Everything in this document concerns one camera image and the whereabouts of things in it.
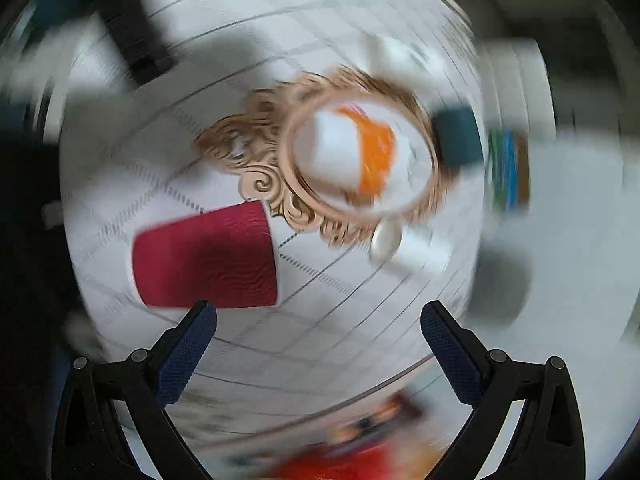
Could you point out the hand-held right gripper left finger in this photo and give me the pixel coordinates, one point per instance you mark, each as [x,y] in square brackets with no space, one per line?
[186,350]

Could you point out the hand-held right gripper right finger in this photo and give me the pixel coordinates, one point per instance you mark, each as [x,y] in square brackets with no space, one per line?
[450,350]

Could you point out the red paper cup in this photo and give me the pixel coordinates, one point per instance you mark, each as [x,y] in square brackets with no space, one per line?
[205,260]

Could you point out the white cup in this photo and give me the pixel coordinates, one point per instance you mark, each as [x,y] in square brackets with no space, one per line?
[390,57]

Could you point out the red and orange object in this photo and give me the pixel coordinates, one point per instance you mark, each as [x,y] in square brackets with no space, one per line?
[345,452]

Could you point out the white tablecloth with grid lines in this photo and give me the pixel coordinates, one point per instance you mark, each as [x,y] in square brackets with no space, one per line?
[270,200]

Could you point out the colourful striped object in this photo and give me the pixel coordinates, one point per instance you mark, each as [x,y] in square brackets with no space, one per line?
[509,170]

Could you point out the teal box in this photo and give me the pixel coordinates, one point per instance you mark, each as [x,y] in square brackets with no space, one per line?
[457,136]

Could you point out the ornate gold framed mirror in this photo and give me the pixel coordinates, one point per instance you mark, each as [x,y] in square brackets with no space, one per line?
[320,160]

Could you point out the black rectangular object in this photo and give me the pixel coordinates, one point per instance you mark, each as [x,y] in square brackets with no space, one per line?
[132,35]

